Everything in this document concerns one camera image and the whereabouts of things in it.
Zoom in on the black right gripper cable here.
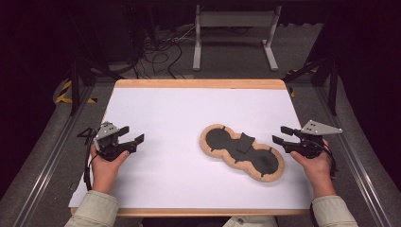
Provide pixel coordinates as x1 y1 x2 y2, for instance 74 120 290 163
321 141 339 182

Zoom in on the person's right hand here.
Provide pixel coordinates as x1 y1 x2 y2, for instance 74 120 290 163
289 139 338 200

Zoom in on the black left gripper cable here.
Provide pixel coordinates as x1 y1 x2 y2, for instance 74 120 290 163
82 135 99 192

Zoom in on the metal floor rail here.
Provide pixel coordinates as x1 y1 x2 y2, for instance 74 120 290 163
314 84 395 227
11 84 96 227

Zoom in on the tan fleece pad black lining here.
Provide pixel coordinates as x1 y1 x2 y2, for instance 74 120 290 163
199 123 286 183

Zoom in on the dark equipment box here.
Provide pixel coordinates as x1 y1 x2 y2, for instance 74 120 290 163
99 2 140 64

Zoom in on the black tripod stand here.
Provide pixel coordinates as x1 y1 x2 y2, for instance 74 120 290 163
63 6 125 116
282 31 342 116

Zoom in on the bundle of floor cables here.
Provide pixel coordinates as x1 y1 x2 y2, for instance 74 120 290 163
134 24 197 80

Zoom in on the wooden table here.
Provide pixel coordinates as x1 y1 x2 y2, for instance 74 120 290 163
69 79 317 218

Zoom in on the grey metal stand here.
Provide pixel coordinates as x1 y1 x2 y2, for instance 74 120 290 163
192 4 283 72

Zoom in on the person's beige jacket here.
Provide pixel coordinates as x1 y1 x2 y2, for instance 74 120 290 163
221 216 279 227

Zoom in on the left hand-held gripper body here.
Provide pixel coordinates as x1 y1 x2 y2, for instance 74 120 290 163
94 121 137 163

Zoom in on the white table mat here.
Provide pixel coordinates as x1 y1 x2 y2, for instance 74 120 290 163
68 87 315 210

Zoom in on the person's left hand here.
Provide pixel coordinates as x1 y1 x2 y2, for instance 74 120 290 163
90 144 131 195

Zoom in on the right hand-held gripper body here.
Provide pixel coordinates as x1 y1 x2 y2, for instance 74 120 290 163
283 119 344 160

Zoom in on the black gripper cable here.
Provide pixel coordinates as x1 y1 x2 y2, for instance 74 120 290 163
82 135 99 192
321 141 339 182

